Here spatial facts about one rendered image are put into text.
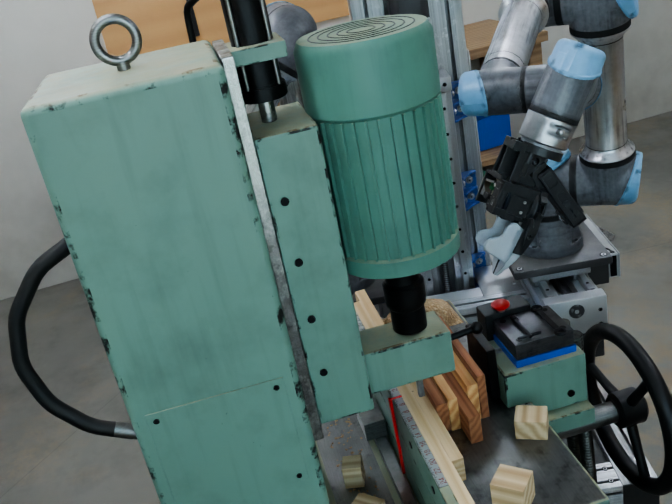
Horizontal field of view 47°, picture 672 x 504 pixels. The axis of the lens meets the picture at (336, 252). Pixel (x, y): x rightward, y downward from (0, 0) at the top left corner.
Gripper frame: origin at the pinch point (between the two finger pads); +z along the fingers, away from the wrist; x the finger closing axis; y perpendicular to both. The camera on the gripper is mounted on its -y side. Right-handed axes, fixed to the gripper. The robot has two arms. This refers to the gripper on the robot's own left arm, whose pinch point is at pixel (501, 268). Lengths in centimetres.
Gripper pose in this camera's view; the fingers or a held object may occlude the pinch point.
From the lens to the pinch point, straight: 125.6
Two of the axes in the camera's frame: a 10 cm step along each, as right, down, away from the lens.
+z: -3.2, 9.0, 2.9
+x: 2.0, 3.6, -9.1
